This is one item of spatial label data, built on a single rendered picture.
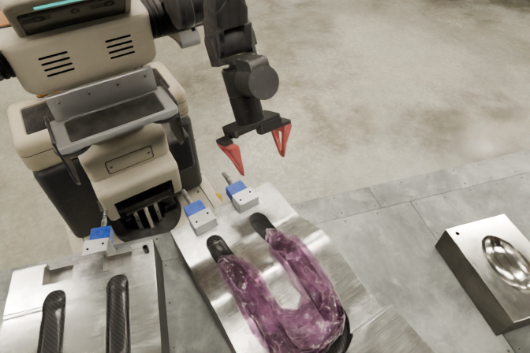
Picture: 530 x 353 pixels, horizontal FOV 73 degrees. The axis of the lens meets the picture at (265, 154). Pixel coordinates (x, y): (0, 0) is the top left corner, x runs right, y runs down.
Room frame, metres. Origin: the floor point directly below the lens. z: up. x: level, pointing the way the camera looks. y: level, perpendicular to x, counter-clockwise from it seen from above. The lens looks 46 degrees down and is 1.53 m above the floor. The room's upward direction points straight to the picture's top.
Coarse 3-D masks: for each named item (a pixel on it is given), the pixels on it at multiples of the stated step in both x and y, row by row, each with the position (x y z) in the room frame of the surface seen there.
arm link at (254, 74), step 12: (204, 36) 0.59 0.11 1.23; (252, 36) 0.60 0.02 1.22; (216, 48) 0.56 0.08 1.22; (252, 48) 0.59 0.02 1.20; (216, 60) 0.55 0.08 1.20; (228, 60) 0.56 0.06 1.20; (240, 60) 0.53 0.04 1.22; (252, 60) 0.51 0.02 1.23; (264, 60) 0.52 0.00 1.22; (240, 72) 0.52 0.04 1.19; (252, 72) 0.50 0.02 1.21; (264, 72) 0.50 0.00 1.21; (276, 72) 0.51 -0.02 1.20; (240, 84) 0.51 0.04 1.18; (252, 84) 0.49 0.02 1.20; (264, 84) 0.49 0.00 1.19; (276, 84) 0.50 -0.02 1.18; (252, 96) 0.48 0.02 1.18; (264, 96) 0.48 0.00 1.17
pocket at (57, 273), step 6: (66, 264) 0.34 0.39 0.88; (72, 264) 0.34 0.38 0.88; (48, 270) 0.33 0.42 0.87; (54, 270) 0.33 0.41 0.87; (60, 270) 0.33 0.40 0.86; (66, 270) 0.33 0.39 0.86; (72, 270) 0.33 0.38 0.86; (48, 276) 0.32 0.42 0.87; (54, 276) 0.32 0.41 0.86; (60, 276) 0.32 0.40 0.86; (66, 276) 0.32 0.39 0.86; (72, 276) 0.32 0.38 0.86; (42, 282) 0.30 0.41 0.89; (48, 282) 0.31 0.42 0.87; (54, 282) 0.31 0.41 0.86
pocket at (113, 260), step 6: (114, 252) 0.37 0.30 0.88; (120, 252) 0.37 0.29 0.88; (126, 252) 0.37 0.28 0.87; (108, 258) 0.36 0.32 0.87; (114, 258) 0.36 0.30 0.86; (120, 258) 0.36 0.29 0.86; (126, 258) 0.36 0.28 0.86; (108, 264) 0.35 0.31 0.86; (114, 264) 0.35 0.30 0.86; (120, 264) 0.35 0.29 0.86; (126, 264) 0.35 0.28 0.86
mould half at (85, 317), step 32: (96, 256) 0.35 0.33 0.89; (32, 288) 0.29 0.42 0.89; (64, 288) 0.29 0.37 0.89; (96, 288) 0.29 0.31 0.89; (160, 288) 0.30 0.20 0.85; (32, 320) 0.23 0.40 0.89; (96, 320) 0.23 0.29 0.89; (160, 320) 0.24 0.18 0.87; (0, 352) 0.18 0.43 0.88; (32, 352) 0.18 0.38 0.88; (64, 352) 0.18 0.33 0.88; (96, 352) 0.18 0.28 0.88; (160, 352) 0.18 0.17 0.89
